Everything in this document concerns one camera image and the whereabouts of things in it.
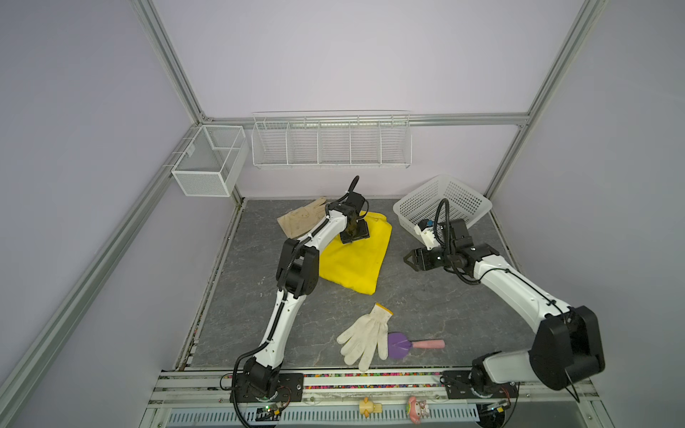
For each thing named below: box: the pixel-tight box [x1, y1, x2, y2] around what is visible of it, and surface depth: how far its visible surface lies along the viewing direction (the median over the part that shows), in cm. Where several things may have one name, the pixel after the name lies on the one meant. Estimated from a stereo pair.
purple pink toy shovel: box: [387, 331, 446, 360], surface depth 81 cm
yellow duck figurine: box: [358, 396, 383, 419], surface depth 69 cm
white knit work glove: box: [336, 303, 395, 372], surface depth 84 cm
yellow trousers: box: [318, 210, 393, 296], surface depth 98 cm
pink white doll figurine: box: [408, 395, 430, 425], surface depth 69 cm
